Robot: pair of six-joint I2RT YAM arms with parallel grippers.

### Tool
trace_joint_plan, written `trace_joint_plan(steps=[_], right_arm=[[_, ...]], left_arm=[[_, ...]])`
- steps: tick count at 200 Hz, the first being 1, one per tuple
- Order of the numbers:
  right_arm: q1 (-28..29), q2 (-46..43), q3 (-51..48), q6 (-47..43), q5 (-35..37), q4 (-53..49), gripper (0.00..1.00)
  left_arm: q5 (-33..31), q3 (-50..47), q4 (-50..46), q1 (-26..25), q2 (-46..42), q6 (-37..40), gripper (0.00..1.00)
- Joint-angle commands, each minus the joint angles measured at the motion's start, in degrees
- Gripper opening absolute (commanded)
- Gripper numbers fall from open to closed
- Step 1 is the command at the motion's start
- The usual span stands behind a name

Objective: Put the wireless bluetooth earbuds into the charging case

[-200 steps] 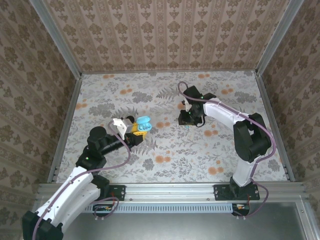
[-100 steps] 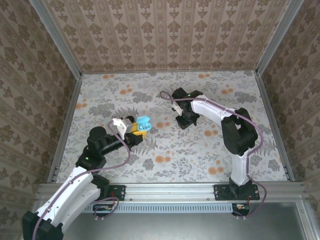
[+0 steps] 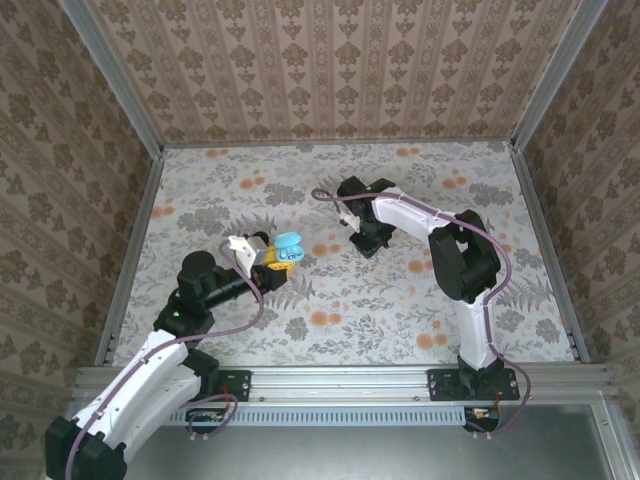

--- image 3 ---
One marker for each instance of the light blue earbud charging case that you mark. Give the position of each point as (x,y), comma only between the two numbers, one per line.
(287,240)

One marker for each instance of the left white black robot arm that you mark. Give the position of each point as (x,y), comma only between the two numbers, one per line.
(145,380)

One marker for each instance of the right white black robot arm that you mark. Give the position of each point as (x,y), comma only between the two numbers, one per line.
(465,260)

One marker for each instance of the floral patterned table cover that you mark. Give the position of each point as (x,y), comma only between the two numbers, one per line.
(350,340)

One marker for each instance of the grey metal sheet panel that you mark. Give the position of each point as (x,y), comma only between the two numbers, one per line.
(325,455)

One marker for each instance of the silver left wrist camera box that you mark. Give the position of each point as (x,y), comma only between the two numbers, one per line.
(250,247)

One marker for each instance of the aluminium side rail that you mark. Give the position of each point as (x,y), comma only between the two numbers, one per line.
(137,235)
(537,235)

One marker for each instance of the thin aluminium table edge rail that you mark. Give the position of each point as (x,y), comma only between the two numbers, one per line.
(350,142)

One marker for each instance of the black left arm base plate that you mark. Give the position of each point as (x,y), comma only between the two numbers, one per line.
(237,385)

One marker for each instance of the long aluminium mounting rail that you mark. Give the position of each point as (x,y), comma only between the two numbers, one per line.
(340,385)

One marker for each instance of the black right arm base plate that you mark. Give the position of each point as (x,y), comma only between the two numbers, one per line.
(442,385)

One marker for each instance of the aluminium frame post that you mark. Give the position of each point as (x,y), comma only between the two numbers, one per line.
(115,80)
(555,70)

